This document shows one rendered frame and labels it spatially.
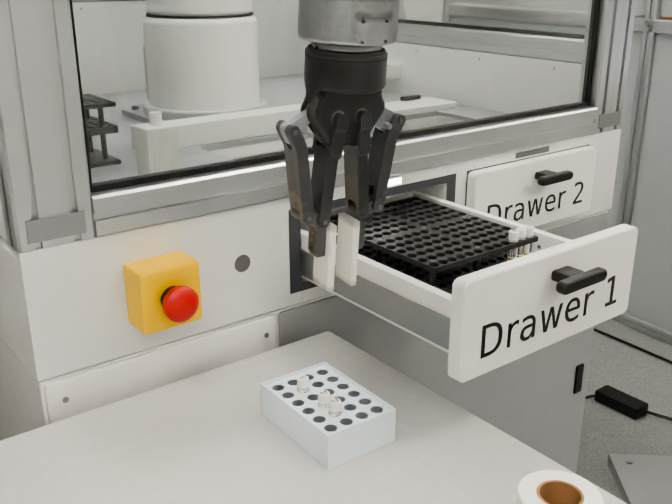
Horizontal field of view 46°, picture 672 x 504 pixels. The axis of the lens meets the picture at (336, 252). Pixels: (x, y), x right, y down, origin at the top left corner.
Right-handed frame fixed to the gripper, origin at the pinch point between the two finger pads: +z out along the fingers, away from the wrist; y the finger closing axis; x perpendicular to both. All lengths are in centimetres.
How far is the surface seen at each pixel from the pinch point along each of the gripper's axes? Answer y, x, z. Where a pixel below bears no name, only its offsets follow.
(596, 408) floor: 132, 60, 97
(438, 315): 9.5, -5.6, 6.8
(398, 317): 9.0, 0.4, 9.7
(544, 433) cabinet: 63, 21, 57
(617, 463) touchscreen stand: 112, 36, 92
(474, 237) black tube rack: 24.1, 5.8, 4.7
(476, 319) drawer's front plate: 10.2, -10.4, 5.2
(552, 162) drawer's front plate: 54, 22, 3
